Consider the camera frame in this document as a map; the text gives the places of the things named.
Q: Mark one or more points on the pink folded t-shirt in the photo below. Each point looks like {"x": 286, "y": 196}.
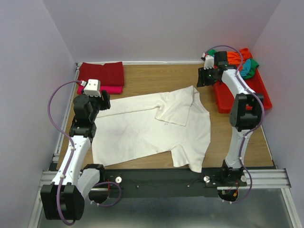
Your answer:
{"x": 112, "y": 90}

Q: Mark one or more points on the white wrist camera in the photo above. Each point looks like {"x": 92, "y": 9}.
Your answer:
{"x": 208, "y": 61}
{"x": 91, "y": 88}

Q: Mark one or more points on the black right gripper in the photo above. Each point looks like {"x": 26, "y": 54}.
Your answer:
{"x": 201, "y": 82}

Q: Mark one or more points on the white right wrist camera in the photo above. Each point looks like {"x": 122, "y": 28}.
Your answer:
{"x": 208, "y": 61}

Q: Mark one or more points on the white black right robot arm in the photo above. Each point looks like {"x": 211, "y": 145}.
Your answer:
{"x": 246, "y": 114}

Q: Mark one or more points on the dark red folded t-shirt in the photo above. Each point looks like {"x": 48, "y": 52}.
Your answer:
{"x": 109, "y": 74}

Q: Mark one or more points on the aluminium left side rail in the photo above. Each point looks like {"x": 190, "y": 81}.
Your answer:
{"x": 63, "y": 126}

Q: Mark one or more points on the white t-shirt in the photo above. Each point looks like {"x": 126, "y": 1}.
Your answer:
{"x": 144, "y": 125}

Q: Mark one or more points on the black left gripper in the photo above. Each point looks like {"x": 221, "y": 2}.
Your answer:
{"x": 106, "y": 104}

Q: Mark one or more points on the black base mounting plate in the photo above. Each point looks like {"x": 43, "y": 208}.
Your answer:
{"x": 153, "y": 192}

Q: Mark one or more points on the teal t-shirt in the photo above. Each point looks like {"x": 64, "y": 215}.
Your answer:
{"x": 247, "y": 70}

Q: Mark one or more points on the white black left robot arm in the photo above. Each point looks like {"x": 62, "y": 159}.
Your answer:
{"x": 64, "y": 198}

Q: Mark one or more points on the green t-shirt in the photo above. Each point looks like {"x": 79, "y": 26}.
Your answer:
{"x": 256, "y": 65}

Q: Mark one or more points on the orange t-shirt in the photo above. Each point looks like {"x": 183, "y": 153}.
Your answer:
{"x": 234, "y": 57}

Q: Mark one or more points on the aluminium frame rail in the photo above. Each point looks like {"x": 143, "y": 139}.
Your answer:
{"x": 254, "y": 178}

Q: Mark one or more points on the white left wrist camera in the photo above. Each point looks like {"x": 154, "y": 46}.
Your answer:
{"x": 91, "y": 88}

